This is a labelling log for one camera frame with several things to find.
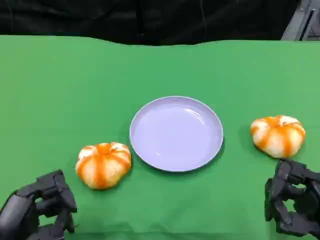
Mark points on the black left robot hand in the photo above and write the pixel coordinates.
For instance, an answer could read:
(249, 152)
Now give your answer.
(22, 207)

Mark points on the green cloth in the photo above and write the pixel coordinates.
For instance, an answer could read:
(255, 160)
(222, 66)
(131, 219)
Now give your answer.
(100, 100)

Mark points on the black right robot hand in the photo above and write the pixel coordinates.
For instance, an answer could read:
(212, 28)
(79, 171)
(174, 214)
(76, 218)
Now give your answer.
(293, 197)

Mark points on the lilac plate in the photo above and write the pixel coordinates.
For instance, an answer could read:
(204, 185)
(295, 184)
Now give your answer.
(176, 133)

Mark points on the black backdrop curtain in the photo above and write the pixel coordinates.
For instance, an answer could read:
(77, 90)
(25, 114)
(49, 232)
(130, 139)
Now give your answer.
(140, 17)

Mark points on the grey metal frame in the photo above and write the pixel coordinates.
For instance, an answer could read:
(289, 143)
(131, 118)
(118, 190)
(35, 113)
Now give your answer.
(303, 21)

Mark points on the orange and white bread roll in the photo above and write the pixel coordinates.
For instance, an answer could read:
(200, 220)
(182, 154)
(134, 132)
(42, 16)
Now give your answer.
(103, 165)
(278, 136)

